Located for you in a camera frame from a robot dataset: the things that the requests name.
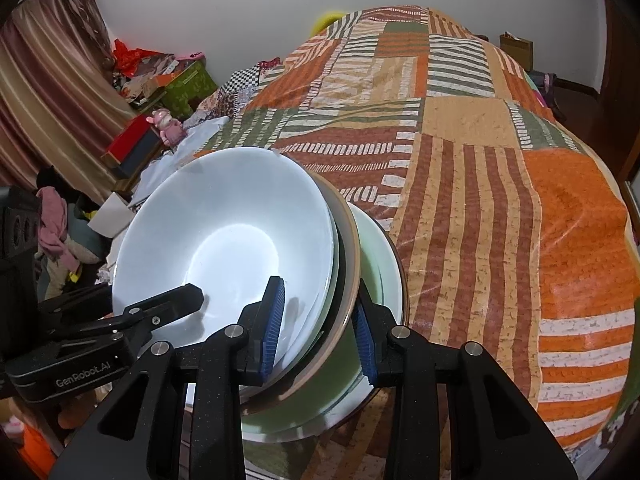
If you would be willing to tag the mint green plate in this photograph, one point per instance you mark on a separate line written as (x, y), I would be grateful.
(382, 270)

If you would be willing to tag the grey backpack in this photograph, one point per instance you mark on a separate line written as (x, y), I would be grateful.
(545, 85)

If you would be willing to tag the brown paper bag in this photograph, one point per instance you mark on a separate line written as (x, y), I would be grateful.
(517, 52)

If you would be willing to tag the pink bowl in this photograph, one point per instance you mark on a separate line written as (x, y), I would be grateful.
(352, 285)

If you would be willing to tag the pink garment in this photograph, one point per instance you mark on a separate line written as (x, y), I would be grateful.
(52, 220)

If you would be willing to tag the white paper bag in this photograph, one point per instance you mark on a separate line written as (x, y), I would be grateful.
(110, 217)

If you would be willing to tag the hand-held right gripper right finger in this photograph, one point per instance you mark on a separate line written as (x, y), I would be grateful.
(365, 350)

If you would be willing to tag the black garment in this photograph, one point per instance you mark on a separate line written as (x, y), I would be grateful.
(50, 177)

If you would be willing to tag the striped red gold curtain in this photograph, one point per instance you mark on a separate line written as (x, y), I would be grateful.
(45, 85)

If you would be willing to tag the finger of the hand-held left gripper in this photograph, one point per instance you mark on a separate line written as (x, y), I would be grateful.
(75, 305)
(165, 305)

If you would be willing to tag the green cardboard box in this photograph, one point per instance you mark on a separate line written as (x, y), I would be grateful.
(192, 85)

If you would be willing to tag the red box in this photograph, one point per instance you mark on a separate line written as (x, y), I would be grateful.
(130, 137)

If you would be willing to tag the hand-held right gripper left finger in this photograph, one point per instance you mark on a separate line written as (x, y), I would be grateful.
(272, 330)

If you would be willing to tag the yellow hoop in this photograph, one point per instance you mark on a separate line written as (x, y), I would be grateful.
(325, 20)

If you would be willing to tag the green floral bedsheet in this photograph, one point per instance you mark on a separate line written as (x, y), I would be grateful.
(617, 420)

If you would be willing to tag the red plastic bag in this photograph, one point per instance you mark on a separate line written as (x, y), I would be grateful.
(132, 57)

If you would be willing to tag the checkered patchwork quilt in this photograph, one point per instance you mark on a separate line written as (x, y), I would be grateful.
(235, 82)

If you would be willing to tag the pink plush toy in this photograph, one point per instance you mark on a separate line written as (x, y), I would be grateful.
(167, 127)

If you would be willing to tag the light blue cloth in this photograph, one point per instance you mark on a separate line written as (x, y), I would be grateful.
(190, 145)

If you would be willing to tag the striped patchwork bedspread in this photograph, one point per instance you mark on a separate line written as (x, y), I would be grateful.
(475, 210)

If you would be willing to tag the white dotted bowl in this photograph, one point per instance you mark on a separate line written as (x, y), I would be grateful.
(225, 240)

